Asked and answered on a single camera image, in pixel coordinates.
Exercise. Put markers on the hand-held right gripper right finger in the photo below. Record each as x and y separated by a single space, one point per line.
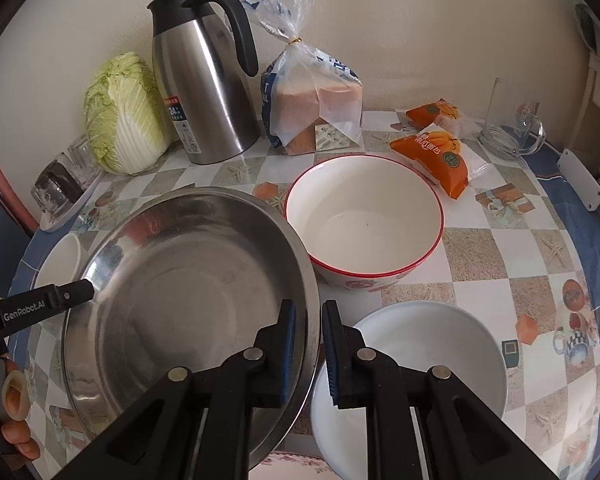
330 342

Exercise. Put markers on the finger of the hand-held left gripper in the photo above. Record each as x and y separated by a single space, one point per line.
75 291

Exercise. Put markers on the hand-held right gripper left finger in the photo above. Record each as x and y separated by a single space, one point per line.
290 322

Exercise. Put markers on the white ceramic bowl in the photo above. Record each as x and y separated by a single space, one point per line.
62 260
430 340

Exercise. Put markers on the stainless steel basin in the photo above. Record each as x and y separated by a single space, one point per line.
170 285

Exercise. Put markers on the red-rimmed white bowl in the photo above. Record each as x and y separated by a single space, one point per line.
365 220

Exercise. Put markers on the pink floral plate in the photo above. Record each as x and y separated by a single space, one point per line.
295 467

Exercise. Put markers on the person's left hand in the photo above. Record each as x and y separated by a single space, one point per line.
15 430

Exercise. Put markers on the blue red-edged chair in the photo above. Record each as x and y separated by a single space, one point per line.
0 240

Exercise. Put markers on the napa cabbage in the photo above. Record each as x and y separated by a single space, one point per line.
125 115

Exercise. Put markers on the checked printed tablecloth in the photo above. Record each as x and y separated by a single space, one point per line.
495 260

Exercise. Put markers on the orange snack packet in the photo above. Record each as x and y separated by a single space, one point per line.
440 160
430 112

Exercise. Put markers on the bagged sliced bread loaf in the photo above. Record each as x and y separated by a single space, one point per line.
305 100

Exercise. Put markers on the stainless steel thermal carafe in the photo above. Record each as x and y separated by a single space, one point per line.
205 85

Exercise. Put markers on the clear glass mug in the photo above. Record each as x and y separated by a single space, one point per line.
505 140

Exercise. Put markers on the white flat device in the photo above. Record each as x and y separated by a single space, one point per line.
580 180

